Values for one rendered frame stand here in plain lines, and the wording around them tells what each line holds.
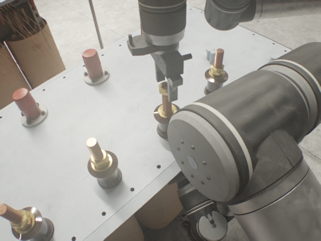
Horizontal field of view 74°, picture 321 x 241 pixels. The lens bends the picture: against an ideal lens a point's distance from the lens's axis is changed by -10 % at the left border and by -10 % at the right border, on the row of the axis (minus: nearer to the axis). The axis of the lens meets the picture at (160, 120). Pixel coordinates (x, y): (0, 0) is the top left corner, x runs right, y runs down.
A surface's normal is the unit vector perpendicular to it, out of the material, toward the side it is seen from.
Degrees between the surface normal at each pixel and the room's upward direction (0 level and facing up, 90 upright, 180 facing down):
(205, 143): 79
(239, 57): 0
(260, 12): 96
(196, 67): 0
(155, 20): 90
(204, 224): 9
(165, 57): 0
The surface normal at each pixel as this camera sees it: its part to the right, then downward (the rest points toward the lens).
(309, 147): -0.05, -0.62
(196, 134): -0.82, 0.34
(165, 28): 0.14, 0.77
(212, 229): 0.12, -0.50
